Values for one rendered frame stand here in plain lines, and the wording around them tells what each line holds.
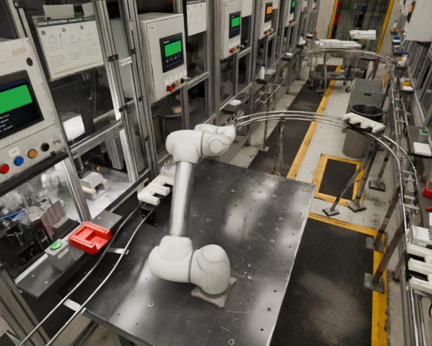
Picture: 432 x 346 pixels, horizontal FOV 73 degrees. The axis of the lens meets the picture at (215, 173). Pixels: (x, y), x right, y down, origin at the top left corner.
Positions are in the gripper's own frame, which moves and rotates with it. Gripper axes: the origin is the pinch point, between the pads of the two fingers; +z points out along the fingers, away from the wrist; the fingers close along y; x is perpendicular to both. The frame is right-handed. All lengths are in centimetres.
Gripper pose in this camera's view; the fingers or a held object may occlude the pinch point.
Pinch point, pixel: (233, 117)
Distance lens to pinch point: 237.6
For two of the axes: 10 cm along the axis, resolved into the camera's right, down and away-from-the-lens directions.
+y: 9.8, 1.6, -0.9
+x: 0.8, -8.1, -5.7
